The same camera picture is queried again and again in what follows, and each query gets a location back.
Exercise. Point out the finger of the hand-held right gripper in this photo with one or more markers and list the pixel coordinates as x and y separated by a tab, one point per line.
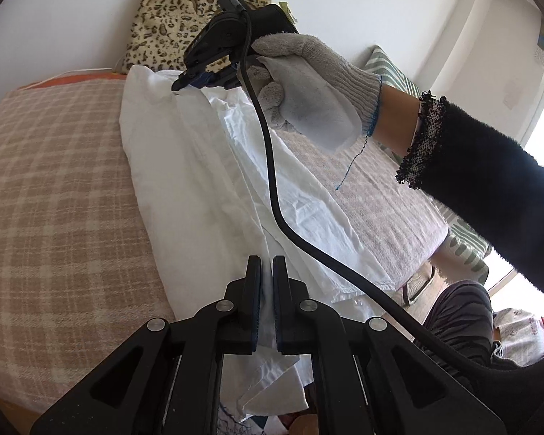
224	78
195	79

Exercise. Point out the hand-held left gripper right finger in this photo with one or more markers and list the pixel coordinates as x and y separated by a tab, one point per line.
279	299

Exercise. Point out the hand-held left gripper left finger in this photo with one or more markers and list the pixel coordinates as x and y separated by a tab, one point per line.
255	299

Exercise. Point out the white long-sleeved shirt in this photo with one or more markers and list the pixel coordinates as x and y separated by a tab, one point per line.
186	167

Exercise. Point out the person's right forearm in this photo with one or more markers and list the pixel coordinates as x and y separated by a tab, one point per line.
480	181

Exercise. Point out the person's right hand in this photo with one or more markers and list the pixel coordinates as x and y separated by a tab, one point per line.
308	86

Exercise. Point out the leopard print cushion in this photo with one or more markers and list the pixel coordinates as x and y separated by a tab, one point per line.
163	22

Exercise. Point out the orange floral sheet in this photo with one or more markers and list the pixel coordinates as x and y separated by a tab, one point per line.
63	79

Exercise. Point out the green striped white throw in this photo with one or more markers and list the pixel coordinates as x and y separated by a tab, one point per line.
390	65

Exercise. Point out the pink checked blanket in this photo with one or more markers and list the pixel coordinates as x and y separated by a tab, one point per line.
50	190

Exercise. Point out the person's striped dark trousers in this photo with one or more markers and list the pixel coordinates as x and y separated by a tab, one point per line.
462	312

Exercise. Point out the pale patterned cloth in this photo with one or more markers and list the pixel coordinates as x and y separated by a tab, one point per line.
521	335

